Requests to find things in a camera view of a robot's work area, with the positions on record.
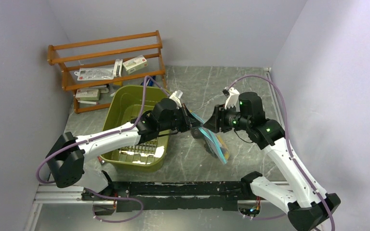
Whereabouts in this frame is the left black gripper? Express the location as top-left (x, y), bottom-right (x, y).
top-left (159, 104), bottom-right (204, 133)

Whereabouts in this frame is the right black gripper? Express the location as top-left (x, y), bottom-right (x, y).
top-left (204, 102), bottom-right (251, 133)

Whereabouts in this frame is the clear zip top bag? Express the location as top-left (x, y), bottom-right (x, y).
top-left (191, 127), bottom-right (230, 165)

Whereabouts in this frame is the olive green plastic bin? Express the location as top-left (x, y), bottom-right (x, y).
top-left (99, 85), bottom-right (175, 173)

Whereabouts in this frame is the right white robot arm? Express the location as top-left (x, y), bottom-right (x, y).
top-left (203, 88), bottom-right (341, 231)

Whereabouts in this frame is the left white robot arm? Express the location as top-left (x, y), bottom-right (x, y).
top-left (46, 98), bottom-right (203, 200)

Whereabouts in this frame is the blue stapler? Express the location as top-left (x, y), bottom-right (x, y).
top-left (141, 76), bottom-right (156, 87)

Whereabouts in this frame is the white green box on shelf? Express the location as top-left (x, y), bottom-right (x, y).
top-left (122, 55), bottom-right (148, 74)

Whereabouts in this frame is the small white upright box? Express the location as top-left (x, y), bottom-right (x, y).
top-left (113, 59), bottom-right (123, 77)

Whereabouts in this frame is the white box lower shelf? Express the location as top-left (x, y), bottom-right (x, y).
top-left (75, 89), bottom-right (100, 101)

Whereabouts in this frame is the orange wooden shelf rack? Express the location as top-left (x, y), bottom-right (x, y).
top-left (47, 30), bottom-right (167, 114)

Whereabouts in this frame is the clear blister pack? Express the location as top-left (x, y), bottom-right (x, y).
top-left (74, 68), bottom-right (114, 81)

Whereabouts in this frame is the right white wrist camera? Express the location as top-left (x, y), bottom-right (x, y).
top-left (223, 87), bottom-right (240, 109)

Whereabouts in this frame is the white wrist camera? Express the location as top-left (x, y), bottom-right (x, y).
top-left (223, 87), bottom-right (240, 109)
top-left (169, 90), bottom-right (183, 108)

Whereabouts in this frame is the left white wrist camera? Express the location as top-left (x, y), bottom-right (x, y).
top-left (169, 90), bottom-right (183, 108)

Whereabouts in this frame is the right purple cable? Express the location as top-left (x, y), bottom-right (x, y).
top-left (228, 75), bottom-right (336, 231)

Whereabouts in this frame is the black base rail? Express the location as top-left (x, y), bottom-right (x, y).
top-left (81, 181), bottom-right (259, 212)

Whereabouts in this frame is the aluminium frame rail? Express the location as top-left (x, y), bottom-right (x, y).
top-left (34, 184), bottom-right (84, 205)

